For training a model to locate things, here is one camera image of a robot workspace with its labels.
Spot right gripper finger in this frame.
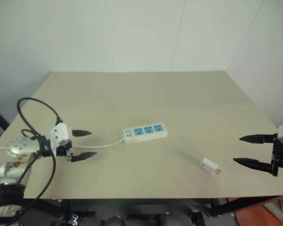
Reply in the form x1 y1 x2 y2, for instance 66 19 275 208
233 158 274 175
239 134 276 144

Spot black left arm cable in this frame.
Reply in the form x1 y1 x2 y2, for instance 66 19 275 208
0 97 63 226

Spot black table frame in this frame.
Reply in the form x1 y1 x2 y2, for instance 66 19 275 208
21 194 283 226

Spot white cable with black connector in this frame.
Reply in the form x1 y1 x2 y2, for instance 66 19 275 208
0 138 125 153

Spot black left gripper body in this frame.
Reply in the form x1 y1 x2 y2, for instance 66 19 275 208
56 140 74 161

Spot metal clamp bracket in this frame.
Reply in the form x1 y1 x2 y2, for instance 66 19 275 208
66 212 79 225

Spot white power strip blue sockets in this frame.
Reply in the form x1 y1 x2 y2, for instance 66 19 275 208
122 122 168 145

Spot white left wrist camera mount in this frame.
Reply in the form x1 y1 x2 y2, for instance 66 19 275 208
49 123 73 148

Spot white plug adapter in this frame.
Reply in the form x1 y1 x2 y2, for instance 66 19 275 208
199 157 222 176

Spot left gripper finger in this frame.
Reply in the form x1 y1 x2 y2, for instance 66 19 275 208
70 152 98 163
72 129 93 139

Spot dark rounded shape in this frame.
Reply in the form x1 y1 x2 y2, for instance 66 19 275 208
105 216 126 226

